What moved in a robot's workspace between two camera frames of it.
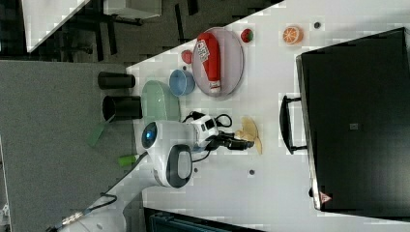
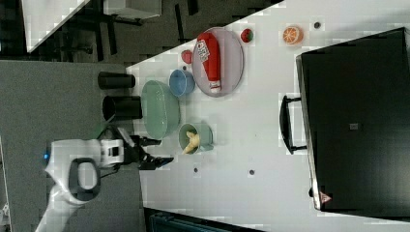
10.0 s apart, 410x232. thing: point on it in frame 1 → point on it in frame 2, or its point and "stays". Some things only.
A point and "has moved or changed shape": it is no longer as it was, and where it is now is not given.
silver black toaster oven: (356, 99) stays
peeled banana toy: (248, 131) has moved or changed shape
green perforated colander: (159, 103) stays
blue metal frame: (159, 220) stays
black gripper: (225, 139) → (133, 155)
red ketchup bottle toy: (210, 51) stays
